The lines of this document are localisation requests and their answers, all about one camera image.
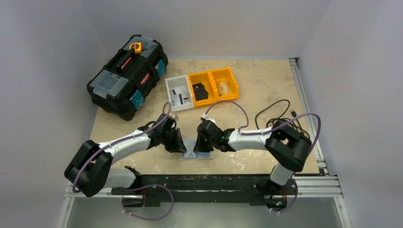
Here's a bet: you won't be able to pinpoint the gold credit card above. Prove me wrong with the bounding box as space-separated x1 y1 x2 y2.
218 82 229 95

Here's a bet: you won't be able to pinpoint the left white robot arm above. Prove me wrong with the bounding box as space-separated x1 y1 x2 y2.
64 114 187 197

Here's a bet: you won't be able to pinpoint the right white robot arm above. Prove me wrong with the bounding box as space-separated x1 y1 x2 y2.
194 115 317 186

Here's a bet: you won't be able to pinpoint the black and white cards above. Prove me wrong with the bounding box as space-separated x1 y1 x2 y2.
170 87 190 106

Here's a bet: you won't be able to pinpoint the white plastic bin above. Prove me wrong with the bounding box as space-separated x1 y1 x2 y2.
165 75 194 112

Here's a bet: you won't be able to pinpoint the middle yellow plastic bin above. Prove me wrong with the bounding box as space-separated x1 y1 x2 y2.
188 71 218 107

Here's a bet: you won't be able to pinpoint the yellow plastic bin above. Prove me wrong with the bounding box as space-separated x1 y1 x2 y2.
210 67 239 101
188 71 218 107

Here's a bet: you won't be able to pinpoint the right yellow plastic bin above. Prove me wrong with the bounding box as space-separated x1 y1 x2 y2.
210 67 239 101

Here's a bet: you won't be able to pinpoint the black plastic toolbox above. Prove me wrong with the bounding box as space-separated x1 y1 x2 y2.
86 34 168 121

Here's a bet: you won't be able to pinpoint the yellow tape measure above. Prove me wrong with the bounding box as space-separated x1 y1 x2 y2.
129 42 143 54

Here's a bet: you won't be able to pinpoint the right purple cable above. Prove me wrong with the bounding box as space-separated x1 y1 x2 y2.
204 100 322 215

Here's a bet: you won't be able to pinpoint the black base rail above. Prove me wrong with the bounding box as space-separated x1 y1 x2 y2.
111 174 297 209

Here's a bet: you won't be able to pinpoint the black usb cable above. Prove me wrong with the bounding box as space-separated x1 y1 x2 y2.
255 99 311 145

